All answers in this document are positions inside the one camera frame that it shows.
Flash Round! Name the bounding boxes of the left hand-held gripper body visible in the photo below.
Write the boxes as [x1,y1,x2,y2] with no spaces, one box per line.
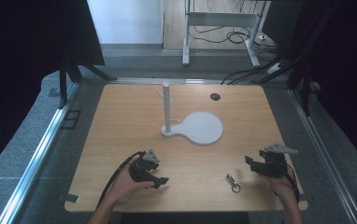
[128,149,161,183]

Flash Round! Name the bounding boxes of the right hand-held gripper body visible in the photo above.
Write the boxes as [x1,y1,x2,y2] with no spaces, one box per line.
[250,143,300,179]

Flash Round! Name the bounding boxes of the person's left hand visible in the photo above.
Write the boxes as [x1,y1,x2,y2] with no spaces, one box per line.
[107,164,156,204]

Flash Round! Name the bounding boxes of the person's right hand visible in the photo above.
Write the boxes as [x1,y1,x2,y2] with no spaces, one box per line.
[262,163,296,204]

